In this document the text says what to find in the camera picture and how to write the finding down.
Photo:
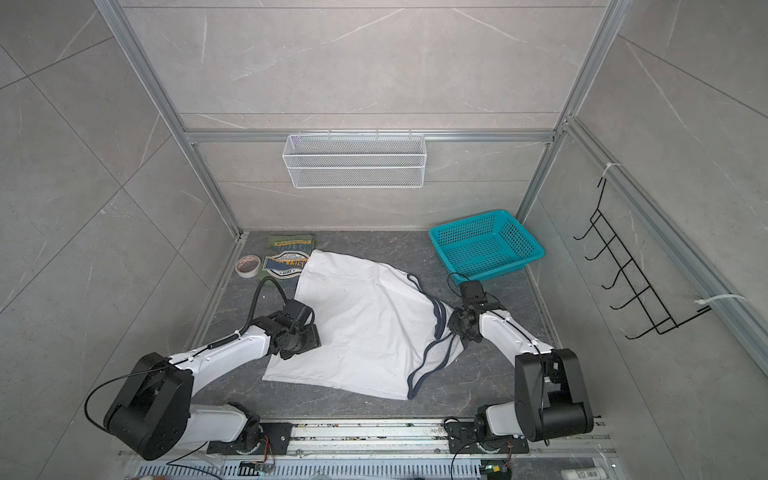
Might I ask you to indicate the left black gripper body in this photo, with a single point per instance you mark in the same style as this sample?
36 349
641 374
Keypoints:
305 339

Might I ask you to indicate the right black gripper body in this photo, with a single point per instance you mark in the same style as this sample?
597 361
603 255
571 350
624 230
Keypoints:
458 323

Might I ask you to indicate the green tank top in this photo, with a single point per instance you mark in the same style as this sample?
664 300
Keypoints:
286 255

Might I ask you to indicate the teal plastic basket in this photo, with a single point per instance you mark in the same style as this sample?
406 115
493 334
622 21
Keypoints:
484 246

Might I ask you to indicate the white navy tank top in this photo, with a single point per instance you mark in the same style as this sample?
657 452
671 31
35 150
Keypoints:
381 334

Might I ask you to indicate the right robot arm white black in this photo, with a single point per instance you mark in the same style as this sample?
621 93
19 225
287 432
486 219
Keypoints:
550 396

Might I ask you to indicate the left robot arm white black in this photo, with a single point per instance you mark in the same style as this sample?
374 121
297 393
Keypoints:
153 412

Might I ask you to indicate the tape roll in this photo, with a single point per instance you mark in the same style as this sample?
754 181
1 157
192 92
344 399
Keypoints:
248 266

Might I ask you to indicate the white bottle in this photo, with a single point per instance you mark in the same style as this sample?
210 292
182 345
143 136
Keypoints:
588 473

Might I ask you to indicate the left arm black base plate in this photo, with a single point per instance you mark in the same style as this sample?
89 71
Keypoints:
270 438

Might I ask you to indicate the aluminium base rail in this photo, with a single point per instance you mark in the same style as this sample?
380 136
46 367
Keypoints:
385 449

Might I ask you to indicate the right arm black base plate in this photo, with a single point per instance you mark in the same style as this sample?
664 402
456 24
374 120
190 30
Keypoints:
463 438

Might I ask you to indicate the white wire mesh shelf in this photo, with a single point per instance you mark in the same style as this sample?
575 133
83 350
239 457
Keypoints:
352 161

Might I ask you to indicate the black wire hook rack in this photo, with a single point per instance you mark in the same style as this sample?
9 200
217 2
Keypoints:
629 272

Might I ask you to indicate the white cable tie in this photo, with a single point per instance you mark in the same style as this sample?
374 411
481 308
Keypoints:
719 297

